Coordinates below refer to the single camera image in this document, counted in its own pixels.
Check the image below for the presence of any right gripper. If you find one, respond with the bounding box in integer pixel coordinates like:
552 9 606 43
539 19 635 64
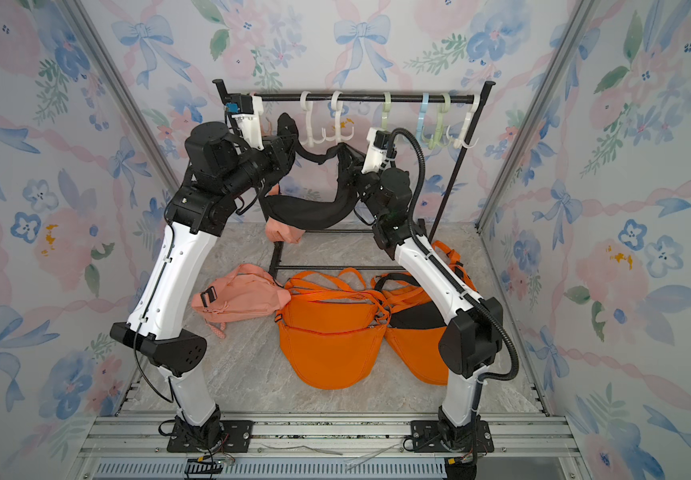
344 143 389 227

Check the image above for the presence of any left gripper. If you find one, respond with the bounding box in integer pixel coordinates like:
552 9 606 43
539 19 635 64
228 136 301 207

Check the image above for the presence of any pink bag with buckle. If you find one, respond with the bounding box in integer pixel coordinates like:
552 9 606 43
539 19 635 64
191 264 292 339

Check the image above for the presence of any orange bag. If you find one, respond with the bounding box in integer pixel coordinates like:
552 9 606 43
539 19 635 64
385 237 479 385
275 294 389 390
284 268 391 324

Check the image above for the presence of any black strap bag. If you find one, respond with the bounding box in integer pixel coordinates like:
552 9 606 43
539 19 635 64
371 272 447 330

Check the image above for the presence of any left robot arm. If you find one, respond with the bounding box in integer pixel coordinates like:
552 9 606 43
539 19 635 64
110 115 299 453

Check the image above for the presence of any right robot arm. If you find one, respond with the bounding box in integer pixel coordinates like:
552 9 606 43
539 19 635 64
344 147 505 454

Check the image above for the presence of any white plastic hook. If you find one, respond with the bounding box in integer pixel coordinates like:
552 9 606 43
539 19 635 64
299 90 326 148
322 90 355 143

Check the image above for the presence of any green plastic hook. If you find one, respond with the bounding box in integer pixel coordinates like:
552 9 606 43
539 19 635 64
427 92 451 149
381 92 393 130

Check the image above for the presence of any blue plastic hook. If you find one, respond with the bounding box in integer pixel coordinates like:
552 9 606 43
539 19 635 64
415 92 429 142

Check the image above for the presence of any white hook far right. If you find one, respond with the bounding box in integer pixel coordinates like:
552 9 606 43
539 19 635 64
453 95 481 149

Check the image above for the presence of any black metal clothes rack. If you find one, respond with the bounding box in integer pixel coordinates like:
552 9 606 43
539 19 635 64
213 79 497 279

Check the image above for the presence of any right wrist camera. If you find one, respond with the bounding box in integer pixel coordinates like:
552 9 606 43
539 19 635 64
361 127 389 174

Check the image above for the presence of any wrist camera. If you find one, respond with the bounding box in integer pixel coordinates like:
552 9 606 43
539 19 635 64
225 93 265 150
361 127 389 174

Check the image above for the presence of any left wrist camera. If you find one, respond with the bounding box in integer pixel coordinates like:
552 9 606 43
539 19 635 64
225 93 265 150

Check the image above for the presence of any black corrugated cable conduit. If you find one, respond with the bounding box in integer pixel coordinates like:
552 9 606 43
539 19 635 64
388 127 521 383

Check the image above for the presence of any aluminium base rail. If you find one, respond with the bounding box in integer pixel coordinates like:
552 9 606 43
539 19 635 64
68 412 591 479

